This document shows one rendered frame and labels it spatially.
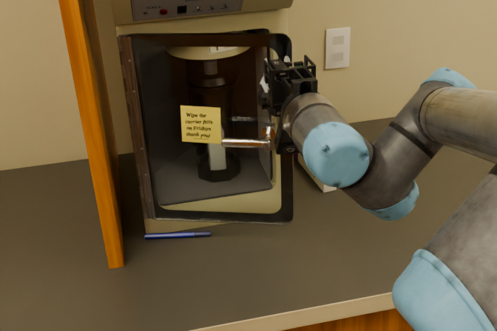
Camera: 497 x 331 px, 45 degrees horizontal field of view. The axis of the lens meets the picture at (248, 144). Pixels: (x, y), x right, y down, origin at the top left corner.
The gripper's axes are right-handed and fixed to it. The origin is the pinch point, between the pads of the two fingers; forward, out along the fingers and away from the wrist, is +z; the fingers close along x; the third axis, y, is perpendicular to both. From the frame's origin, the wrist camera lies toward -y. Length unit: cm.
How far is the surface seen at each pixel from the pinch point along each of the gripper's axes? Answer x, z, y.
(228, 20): 5.1, 11.6, 8.2
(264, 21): -1.7, 11.6, 7.3
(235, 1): 4.7, 6.0, 12.9
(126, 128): 27, 55, -31
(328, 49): -30, 54, -15
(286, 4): -5.0, 7.9, 11.1
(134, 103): 24.3, 10.1, -5.4
